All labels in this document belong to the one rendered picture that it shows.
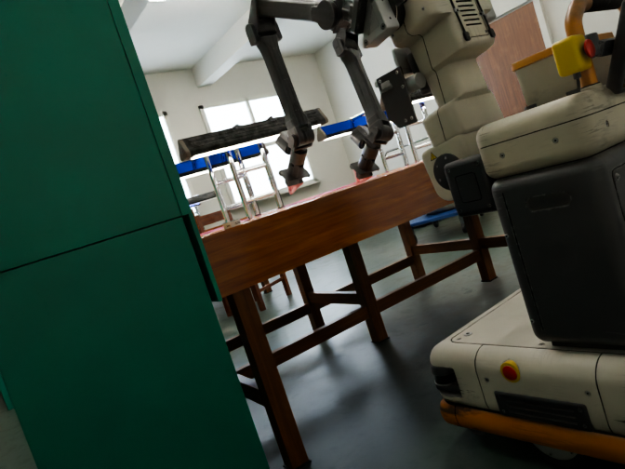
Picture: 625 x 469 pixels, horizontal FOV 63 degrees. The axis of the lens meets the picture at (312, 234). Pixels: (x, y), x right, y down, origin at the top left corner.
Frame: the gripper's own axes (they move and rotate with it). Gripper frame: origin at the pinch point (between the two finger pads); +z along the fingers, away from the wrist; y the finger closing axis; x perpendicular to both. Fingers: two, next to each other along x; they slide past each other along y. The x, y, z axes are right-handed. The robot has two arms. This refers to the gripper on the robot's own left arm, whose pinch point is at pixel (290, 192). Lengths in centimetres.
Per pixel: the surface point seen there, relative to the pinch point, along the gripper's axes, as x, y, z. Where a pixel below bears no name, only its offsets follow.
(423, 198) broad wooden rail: 28.7, -40.1, -6.3
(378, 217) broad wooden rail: 29.1, -17.4, -5.8
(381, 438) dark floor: 84, 16, 28
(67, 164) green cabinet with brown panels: 1, 74, -35
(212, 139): -24.7, 20.1, -12.0
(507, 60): -201, -459, 112
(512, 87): -178, -459, 135
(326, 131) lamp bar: -61, -69, 30
